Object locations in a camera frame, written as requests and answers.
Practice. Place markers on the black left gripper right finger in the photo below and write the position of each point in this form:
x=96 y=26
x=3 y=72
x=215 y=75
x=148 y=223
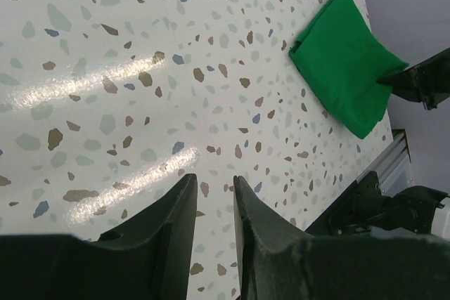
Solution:
x=277 y=260

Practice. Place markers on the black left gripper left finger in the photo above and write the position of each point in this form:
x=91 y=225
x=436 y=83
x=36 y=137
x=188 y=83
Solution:
x=146 y=257

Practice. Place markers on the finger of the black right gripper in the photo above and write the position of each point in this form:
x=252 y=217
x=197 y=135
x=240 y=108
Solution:
x=426 y=82

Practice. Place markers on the green t shirt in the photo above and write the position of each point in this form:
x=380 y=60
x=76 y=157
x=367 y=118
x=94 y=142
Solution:
x=341 y=61

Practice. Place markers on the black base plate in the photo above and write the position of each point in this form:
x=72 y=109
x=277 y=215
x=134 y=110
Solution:
x=352 y=211

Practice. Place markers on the aluminium front rail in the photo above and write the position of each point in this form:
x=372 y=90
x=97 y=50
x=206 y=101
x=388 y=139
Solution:
x=393 y=165

